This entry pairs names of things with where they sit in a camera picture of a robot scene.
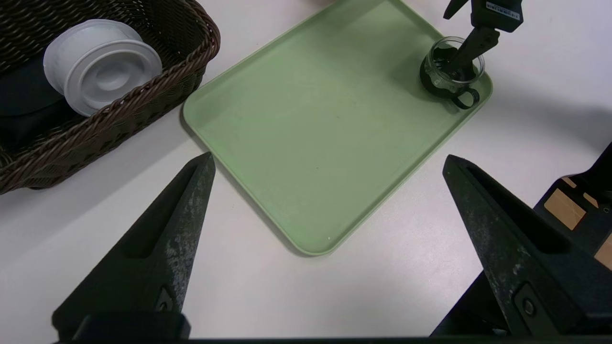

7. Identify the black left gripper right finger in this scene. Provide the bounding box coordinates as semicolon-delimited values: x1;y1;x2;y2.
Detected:
442;154;612;337

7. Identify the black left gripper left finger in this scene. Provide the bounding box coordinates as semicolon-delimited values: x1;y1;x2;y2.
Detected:
52;152;217;340

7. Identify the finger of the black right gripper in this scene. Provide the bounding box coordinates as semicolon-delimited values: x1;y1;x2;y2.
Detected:
447;26;500;79
444;0;471;20

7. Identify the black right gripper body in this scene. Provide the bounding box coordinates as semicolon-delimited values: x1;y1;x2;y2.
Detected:
471;0;524;33

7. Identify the glass cup with black handle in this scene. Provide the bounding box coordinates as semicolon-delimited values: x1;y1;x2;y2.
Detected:
420;37;486;110

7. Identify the white round plastic cup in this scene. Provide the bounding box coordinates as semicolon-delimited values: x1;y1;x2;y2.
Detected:
43;19;163;118

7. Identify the black leather pouch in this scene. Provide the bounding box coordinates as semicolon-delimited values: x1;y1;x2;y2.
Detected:
0;53;72;144

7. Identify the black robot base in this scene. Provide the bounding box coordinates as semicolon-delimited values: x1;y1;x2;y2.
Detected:
430;143;612;337

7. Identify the dark brown wicker basket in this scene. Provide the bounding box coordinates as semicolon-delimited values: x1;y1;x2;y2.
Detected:
0;0;221;195

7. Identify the light green plastic tray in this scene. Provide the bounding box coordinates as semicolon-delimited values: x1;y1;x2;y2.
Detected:
182;0;494;256

